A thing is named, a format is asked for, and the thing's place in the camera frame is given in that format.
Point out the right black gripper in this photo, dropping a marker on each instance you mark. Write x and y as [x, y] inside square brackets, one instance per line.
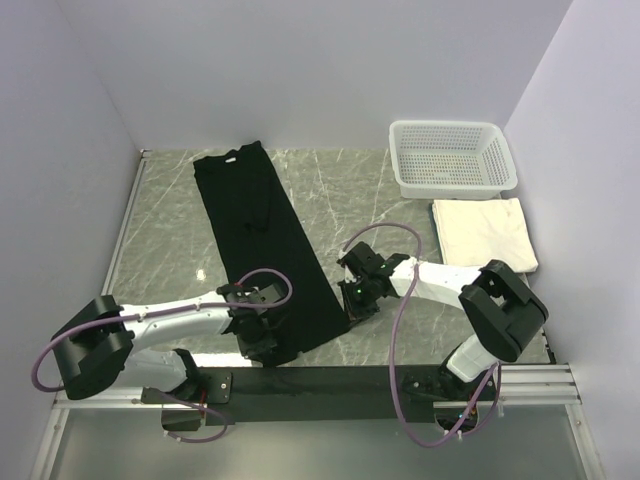
[354, 311]

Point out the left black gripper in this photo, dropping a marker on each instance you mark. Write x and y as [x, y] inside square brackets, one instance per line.
[260, 350]

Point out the black t shirt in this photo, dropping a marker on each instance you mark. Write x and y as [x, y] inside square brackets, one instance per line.
[262, 243]

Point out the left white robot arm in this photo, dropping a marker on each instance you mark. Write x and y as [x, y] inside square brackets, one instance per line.
[107, 344]

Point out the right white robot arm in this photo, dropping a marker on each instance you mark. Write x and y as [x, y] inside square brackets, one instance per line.
[504, 313]

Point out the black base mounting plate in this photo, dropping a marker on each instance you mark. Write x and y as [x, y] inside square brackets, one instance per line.
[254, 394]

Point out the folded white t shirt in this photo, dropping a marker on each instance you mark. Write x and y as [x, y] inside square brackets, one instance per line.
[472, 233]

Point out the white perforated plastic basket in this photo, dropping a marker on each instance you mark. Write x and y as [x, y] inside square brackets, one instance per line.
[459, 160]

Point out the aluminium front frame rail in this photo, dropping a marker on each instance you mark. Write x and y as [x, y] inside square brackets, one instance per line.
[522, 385]

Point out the aluminium left side rail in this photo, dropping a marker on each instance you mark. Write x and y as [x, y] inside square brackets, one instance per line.
[119, 246]

